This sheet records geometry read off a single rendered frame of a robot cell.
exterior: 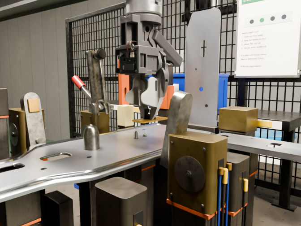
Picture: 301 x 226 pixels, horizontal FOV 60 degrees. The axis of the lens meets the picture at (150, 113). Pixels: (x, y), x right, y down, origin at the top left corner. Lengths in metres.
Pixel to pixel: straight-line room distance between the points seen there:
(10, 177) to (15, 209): 0.05
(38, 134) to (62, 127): 4.32
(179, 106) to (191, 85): 0.40
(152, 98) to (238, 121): 0.28
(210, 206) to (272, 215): 0.57
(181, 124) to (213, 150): 0.08
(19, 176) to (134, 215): 0.18
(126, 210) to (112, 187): 0.04
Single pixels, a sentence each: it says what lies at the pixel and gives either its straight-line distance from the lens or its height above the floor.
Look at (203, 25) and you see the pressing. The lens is 0.82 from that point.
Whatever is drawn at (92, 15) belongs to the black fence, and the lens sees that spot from 1.73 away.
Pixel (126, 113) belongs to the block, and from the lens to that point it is 0.74.
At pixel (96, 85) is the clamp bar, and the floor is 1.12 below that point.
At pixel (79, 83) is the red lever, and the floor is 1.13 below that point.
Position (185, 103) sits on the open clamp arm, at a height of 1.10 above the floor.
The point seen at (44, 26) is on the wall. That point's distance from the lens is 5.27.
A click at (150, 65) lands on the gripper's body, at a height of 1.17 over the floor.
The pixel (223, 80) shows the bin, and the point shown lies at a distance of 1.00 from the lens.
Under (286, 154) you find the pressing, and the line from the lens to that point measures 0.56.
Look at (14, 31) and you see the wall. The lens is 6.12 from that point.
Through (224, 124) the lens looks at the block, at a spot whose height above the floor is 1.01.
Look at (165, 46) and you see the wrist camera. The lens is 0.58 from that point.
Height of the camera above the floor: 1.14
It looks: 7 degrees down
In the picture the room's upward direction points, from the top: straight up
